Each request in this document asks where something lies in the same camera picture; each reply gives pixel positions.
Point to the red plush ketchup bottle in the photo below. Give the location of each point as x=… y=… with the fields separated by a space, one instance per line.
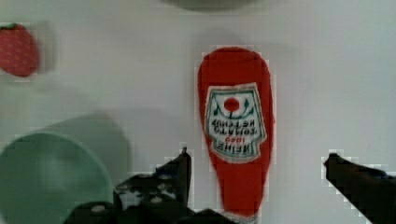
x=237 y=115

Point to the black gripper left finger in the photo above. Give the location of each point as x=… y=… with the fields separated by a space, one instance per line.
x=168 y=184

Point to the red plush strawberry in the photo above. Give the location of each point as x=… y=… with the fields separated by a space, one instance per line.
x=19 y=55

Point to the green plastic cup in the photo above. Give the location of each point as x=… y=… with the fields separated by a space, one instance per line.
x=45 y=174

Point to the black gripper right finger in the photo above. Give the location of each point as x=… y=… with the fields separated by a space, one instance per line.
x=370 y=190

